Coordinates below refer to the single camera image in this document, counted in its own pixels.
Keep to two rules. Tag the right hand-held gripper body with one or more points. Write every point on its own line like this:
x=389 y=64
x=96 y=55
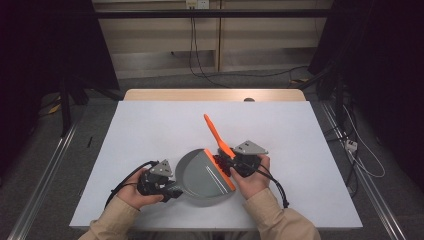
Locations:
x=250 y=148

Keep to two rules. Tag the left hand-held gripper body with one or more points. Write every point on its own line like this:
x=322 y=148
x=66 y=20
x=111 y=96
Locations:
x=155 y=183

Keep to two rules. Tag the grey dustpan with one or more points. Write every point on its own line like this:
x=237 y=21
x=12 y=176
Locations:
x=200 y=176

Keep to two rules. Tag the orange hand brush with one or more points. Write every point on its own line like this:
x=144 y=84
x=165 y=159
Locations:
x=216 y=133

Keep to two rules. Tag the person's left hand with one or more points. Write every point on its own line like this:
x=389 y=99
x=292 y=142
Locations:
x=131 y=195

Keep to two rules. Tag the person's right hand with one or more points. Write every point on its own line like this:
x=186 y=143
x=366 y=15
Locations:
x=255 y=185

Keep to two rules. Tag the grey table grommet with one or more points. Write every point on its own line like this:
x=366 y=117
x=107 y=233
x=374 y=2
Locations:
x=249 y=99

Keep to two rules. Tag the white power adapter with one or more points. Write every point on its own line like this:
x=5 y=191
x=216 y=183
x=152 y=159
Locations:
x=351 y=145

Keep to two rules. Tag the black metal stand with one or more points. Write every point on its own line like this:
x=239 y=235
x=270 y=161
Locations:
x=65 y=106
x=338 y=96

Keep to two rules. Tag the black metal crossbar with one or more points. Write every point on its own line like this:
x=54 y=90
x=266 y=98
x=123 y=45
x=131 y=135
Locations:
x=213 y=13

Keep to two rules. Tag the black curtain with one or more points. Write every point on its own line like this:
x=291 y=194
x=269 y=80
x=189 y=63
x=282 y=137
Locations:
x=43 y=40
x=383 y=66

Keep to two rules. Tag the metal floor rail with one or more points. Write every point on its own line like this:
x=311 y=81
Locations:
x=43 y=180
x=370 y=186

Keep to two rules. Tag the white wall socket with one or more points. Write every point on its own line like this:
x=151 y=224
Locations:
x=197 y=4

